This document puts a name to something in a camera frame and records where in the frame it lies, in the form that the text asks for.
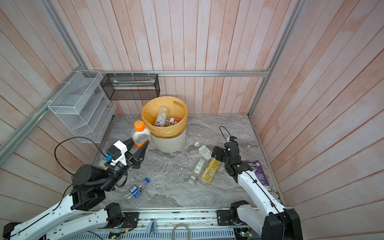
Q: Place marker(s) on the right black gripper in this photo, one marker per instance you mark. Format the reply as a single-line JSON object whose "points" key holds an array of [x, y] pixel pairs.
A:
{"points": [[221, 151]]}

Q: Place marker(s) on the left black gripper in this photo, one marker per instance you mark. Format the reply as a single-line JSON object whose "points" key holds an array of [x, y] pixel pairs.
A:
{"points": [[138, 156]]}

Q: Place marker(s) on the orange cap juice bottle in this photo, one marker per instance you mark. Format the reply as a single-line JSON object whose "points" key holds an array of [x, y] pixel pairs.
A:
{"points": [[140, 134]]}

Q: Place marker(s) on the black white label bottle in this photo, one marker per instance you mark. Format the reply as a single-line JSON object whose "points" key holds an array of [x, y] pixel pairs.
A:
{"points": [[162, 116]]}

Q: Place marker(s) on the red label clear bottle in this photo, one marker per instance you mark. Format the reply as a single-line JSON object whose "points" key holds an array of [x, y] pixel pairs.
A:
{"points": [[173, 121]]}

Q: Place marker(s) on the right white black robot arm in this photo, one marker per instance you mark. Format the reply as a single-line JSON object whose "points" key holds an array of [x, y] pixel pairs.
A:
{"points": [[261, 195]]}

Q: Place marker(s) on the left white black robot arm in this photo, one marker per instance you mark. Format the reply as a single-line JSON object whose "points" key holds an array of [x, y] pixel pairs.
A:
{"points": [[90, 184]]}

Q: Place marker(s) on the cream plastic waste bin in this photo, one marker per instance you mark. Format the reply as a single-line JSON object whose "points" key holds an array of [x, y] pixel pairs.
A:
{"points": [[170, 145]]}

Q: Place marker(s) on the yellow bin liner bag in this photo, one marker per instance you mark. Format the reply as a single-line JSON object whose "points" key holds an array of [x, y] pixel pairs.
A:
{"points": [[176, 109]]}

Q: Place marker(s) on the yellow label tea bottle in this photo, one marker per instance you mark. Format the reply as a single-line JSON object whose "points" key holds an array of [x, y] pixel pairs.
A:
{"points": [[210, 171]]}

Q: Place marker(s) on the green label clear bottle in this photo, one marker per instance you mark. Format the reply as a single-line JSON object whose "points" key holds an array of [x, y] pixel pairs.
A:
{"points": [[204, 151]]}

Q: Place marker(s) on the small green label bottle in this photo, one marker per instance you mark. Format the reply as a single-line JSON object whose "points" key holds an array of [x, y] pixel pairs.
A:
{"points": [[196, 171]]}

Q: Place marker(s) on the blue label crushed bottle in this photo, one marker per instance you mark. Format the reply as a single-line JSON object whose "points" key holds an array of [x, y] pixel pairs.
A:
{"points": [[136, 190]]}

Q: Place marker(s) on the black wire mesh basket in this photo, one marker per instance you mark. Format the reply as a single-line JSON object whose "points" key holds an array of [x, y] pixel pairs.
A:
{"points": [[130, 87]]}

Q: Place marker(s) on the white wire mesh shelf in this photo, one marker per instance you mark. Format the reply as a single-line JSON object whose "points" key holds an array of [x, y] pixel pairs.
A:
{"points": [[84, 110]]}

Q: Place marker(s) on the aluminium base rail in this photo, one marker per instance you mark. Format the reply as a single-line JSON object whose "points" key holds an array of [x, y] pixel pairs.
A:
{"points": [[177, 219]]}

